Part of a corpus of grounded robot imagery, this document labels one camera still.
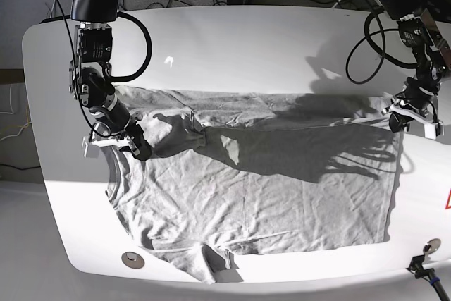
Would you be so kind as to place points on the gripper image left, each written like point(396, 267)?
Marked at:
point(115, 127)

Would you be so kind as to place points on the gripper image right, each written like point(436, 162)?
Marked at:
point(415, 103)

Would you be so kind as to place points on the grey T-shirt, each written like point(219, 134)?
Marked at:
point(246, 173)

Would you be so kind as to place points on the red warning sticker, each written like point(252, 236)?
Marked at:
point(448, 202)

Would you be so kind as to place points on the silver disc near left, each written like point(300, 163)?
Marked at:
point(132, 260)

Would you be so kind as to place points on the silver disc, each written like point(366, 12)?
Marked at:
point(432, 246)
point(132, 260)

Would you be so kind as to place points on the silver disc near right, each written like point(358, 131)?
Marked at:
point(432, 246)

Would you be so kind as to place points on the black clamp with cable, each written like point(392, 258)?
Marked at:
point(417, 269)

